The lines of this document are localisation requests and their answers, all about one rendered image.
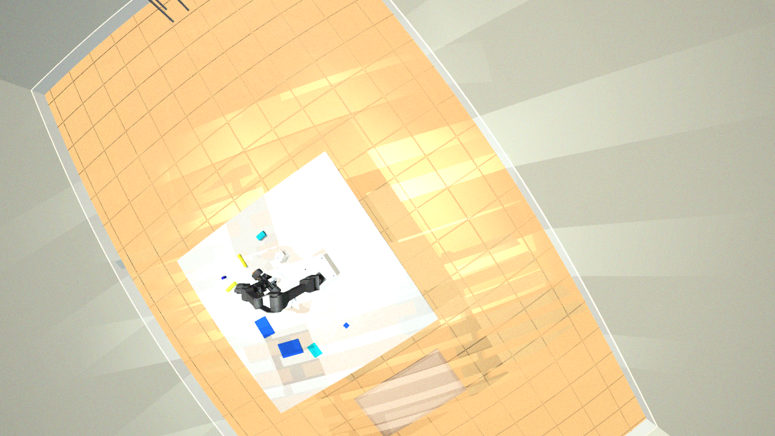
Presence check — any blue flat square plate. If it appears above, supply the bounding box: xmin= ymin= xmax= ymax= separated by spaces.
xmin=278 ymin=339 xmax=303 ymax=358

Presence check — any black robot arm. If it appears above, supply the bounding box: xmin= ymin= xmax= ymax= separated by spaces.
xmin=234 ymin=272 xmax=326 ymax=314

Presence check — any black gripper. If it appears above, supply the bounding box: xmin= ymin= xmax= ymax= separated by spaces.
xmin=252 ymin=269 xmax=281 ymax=292

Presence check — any blue flat rectangular plate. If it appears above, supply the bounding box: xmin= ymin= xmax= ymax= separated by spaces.
xmin=255 ymin=316 xmax=274 ymax=338

